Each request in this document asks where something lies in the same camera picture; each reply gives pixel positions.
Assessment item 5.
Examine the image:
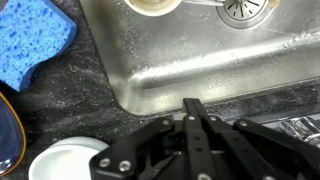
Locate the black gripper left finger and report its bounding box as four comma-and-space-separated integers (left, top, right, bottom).
89, 98, 214, 180

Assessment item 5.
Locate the chrome faucet base plate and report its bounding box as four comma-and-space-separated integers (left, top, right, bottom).
264, 116, 320, 148

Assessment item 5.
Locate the dark blue plate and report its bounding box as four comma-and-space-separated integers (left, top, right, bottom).
0, 93, 26, 176

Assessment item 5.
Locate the stainless steel sink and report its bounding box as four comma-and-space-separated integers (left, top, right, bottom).
80, 0, 320, 115

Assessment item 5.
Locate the blue sponge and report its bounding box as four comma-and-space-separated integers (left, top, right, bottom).
0, 0, 77, 91

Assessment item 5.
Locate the cream mug in sink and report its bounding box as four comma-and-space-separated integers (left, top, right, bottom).
124, 0, 182, 17

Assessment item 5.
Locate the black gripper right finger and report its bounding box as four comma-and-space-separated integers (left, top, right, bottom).
196, 99, 320, 180

